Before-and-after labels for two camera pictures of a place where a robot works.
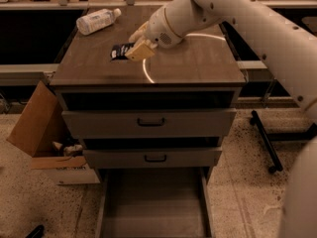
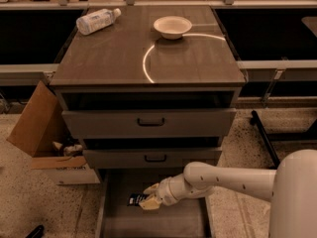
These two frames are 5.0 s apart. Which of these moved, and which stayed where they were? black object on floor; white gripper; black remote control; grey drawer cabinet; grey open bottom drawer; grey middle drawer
Moved: black remote control; white gripper
Stayed: grey middle drawer; grey open bottom drawer; black object on floor; grey drawer cabinet
